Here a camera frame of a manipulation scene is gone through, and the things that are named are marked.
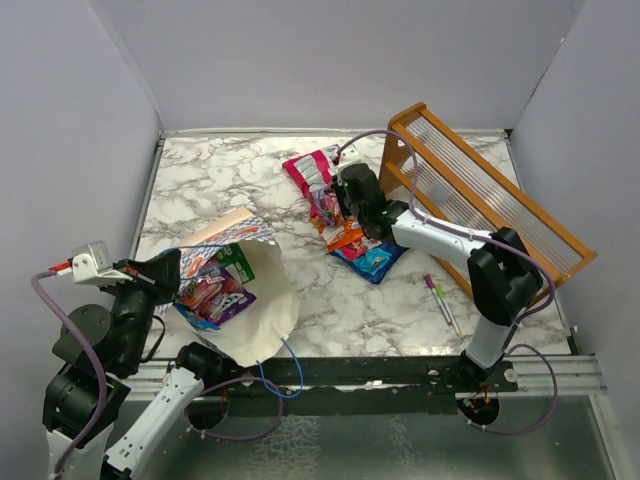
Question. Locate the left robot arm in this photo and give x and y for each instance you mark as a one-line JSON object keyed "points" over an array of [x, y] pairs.
{"points": [[100, 348]]}

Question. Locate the orange snack bag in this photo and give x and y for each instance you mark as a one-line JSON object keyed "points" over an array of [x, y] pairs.
{"points": [[337, 237]]}

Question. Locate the blue checkered paper bag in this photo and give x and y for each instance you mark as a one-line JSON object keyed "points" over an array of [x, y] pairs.
{"points": [[260, 332]]}

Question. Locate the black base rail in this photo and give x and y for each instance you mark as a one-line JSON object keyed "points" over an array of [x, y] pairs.
{"points": [[331, 386]]}

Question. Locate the purple marker pen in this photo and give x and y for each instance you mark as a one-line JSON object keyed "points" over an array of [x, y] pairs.
{"points": [[439, 299]]}

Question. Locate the purple Fox's candy bag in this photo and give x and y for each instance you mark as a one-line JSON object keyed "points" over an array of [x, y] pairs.
{"points": [[325, 210], [216, 296]]}

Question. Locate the blue colourful candy bag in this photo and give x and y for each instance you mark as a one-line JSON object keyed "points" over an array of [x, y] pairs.
{"points": [[194, 320]]}

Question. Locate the blue snack bag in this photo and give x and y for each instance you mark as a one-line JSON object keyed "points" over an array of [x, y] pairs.
{"points": [[376, 263]]}

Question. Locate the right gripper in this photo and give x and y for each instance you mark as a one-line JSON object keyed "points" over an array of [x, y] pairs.
{"points": [[339, 189]]}

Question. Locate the green snack bag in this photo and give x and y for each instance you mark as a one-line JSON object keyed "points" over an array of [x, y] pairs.
{"points": [[233, 259]]}

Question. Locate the pink snack bag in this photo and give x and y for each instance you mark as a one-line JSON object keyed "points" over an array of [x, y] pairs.
{"points": [[312, 171]]}

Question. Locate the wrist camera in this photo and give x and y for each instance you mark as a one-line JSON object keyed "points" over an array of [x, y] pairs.
{"points": [[343, 155], [91, 265]]}

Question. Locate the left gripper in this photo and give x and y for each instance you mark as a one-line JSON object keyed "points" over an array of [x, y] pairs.
{"points": [[160, 272]]}

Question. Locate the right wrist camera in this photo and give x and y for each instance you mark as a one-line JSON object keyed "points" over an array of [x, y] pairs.
{"points": [[343, 155]]}

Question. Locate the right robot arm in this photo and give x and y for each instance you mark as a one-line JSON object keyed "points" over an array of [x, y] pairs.
{"points": [[502, 278]]}

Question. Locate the wooden shelf rack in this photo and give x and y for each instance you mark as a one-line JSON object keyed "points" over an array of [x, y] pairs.
{"points": [[455, 183]]}

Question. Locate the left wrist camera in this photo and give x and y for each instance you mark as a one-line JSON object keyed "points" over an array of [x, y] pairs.
{"points": [[91, 265]]}

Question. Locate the pink red candy bag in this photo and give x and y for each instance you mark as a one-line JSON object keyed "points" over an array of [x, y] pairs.
{"points": [[357, 248]]}

